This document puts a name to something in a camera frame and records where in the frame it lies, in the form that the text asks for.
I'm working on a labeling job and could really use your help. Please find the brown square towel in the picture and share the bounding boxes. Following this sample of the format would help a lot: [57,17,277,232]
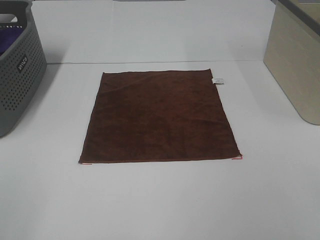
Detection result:
[79,69,242,164]

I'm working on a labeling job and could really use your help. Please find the white towel care label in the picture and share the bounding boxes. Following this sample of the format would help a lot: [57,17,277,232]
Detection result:
[212,77,224,85]

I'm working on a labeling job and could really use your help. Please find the grey perforated laundry basket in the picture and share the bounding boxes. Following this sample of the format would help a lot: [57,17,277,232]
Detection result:
[0,0,47,136]

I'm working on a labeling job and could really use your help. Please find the beige plastic bin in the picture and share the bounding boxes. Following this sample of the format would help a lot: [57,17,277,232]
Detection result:
[263,0,320,125]

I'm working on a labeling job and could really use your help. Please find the purple cloth in basket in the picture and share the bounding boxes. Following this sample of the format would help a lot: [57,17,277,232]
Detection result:
[0,27,23,55]

